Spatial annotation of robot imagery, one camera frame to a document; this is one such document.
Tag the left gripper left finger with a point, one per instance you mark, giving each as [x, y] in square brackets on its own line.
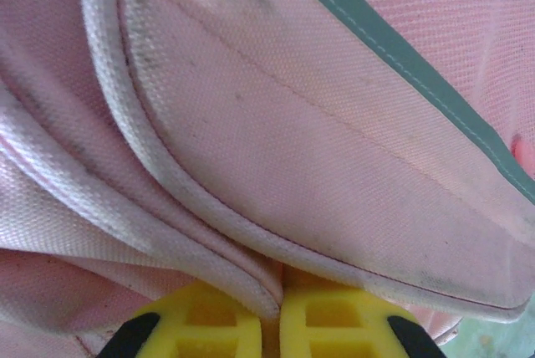
[200, 324]

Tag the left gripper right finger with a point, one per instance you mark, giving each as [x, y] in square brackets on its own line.
[334, 324]

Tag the pink school backpack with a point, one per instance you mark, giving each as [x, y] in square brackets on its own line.
[267, 124]

